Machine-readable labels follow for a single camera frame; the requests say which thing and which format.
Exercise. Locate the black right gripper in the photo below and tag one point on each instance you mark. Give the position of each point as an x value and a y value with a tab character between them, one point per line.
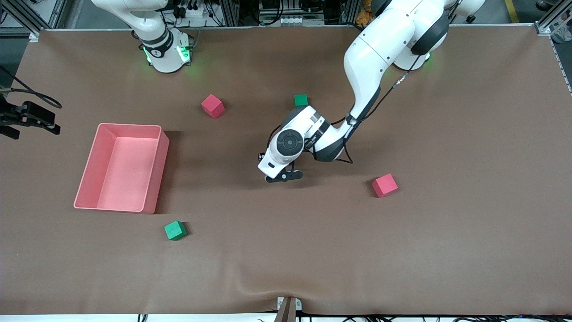
10	115

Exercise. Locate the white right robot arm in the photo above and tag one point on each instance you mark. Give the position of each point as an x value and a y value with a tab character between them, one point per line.
163	58

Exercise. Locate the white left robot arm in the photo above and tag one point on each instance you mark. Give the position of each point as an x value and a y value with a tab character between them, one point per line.
380	44

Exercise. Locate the green foam cube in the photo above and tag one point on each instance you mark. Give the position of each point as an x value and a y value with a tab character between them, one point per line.
301	99
175	230

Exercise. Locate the pink foam cube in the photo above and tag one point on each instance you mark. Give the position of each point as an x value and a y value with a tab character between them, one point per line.
212	106
384	185

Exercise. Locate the brown table cloth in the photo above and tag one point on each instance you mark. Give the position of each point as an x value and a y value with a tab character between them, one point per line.
286	250

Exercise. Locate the pink plastic bin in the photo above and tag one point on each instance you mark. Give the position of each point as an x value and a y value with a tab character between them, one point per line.
125	170

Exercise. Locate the white power strip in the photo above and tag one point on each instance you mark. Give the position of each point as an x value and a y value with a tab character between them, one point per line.
196	12

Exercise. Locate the pile of orange items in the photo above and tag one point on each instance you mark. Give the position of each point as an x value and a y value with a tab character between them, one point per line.
363	18

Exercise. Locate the aluminium frame strut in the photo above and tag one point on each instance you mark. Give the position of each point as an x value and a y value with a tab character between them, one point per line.
13	31

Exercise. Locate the aluminium frame post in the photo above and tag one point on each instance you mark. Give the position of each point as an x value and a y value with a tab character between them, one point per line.
349	12
229	12

